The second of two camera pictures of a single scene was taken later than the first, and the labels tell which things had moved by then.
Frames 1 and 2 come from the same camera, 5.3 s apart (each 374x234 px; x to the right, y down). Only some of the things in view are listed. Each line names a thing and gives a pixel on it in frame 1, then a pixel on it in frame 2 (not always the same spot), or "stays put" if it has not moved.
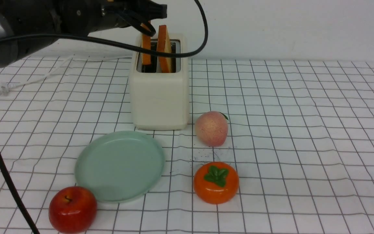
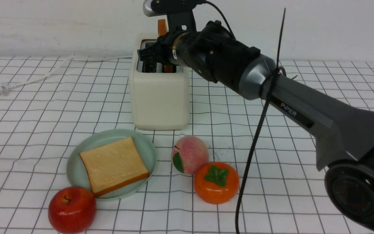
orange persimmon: [216, 182] stays put
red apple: [72, 209] stays put
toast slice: [146, 44] -> [114, 166]
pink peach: [211, 128] -> [187, 152]
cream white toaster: [160, 100] stays put
